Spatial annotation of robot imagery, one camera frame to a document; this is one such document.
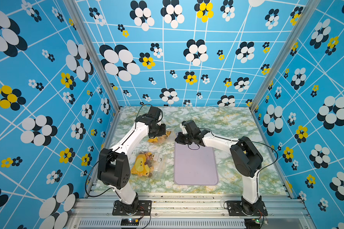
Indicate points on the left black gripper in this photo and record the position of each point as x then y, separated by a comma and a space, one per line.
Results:
163, 131

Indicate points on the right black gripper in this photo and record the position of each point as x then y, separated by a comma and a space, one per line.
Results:
179, 140

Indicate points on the ziploc bag of cookies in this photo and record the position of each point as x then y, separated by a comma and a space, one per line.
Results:
168, 137

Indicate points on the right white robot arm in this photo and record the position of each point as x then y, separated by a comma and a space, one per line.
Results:
247, 160

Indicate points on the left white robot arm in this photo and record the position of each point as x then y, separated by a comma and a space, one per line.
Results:
113, 164

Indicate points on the near left ziploc cookie bag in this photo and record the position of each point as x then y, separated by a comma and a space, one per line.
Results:
149, 164

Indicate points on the lilac rectangular tray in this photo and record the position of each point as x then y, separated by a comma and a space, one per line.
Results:
195, 165

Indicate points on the left green circuit board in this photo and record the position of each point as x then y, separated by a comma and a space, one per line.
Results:
129, 223

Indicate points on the green circuit board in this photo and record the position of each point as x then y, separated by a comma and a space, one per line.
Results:
254, 223
129, 223

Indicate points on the right green circuit board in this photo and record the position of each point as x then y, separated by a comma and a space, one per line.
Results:
254, 223

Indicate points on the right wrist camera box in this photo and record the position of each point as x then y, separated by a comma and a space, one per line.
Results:
190, 127

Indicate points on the aluminium front rail frame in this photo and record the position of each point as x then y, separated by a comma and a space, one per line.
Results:
190, 211

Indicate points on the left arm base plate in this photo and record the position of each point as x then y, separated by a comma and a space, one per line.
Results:
139, 208

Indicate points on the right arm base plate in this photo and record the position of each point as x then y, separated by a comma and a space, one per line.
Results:
242, 208

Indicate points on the left aluminium corner post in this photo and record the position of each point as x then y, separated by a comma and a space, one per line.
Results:
83, 33

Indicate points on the aluminium corner post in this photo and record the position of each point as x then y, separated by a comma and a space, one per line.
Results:
309, 9
83, 33

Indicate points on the right aluminium corner post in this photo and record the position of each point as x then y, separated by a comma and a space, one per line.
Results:
309, 9

